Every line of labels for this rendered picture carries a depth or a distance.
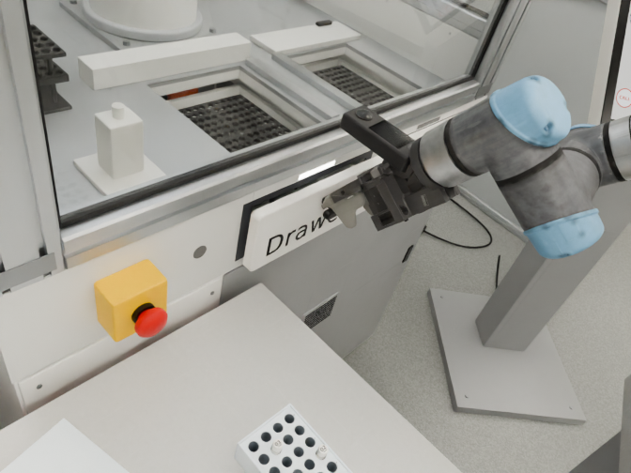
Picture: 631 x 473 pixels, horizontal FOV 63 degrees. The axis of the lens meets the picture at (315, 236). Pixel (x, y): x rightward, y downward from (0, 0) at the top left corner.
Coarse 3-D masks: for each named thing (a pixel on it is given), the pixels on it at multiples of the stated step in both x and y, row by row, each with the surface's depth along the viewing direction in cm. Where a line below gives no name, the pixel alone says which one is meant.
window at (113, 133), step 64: (64, 0) 40; (128, 0) 43; (192, 0) 48; (256, 0) 53; (320, 0) 60; (384, 0) 69; (448, 0) 81; (64, 64) 43; (128, 64) 47; (192, 64) 52; (256, 64) 59; (320, 64) 67; (384, 64) 78; (448, 64) 94; (64, 128) 46; (128, 128) 51; (192, 128) 58; (256, 128) 66; (320, 128) 76; (64, 192) 50; (128, 192) 56
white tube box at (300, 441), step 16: (272, 416) 63; (288, 416) 64; (256, 432) 61; (272, 432) 62; (288, 432) 62; (304, 432) 63; (240, 448) 59; (256, 448) 61; (288, 448) 61; (304, 448) 61; (240, 464) 61; (256, 464) 59; (272, 464) 59; (288, 464) 61; (304, 464) 61; (320, 464) 60; (336, 464) 61
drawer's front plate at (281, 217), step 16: (368, 160) 86; (336, 176) 81; (352, 176) 82; (304, 192) 76; (320, 192) 78; (272, 208) 72; (288, 208) 74; (304, 208) 77; (320, 208) 81; (256, 224) 70; (272, 224) 73; (288, 224) 76; (304, 224) 80; (336, 224) 89; (256, 240) 72; (272, 240) 76; (288, 240) 79; (304, 240) 83; (256, 256) 75; (272, 256) 79
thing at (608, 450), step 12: (624, 384) 89; (624, 396) 87; (624, 408) 84; (624, 420) 82; (624, 432) 80; (612, 444) 91; (624, 444) 79; (588, 456) 98; (600, 456) 93; (612, 456) 89; (624, 456) 77; (576, 468) 100; (588, 468) 95; (600, 468) 91; (612, 468) 87; (624, 468) 75
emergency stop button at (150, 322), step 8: (144, 312) 60; (152, 312) 59; (160, 312) 59; (144, 320) 58; (152, 320) 58; (160, 320) 59; (136, 328) 58; (144, 328) 58; (152, 328) 59; (160, 328) 60; (144, 336) 59
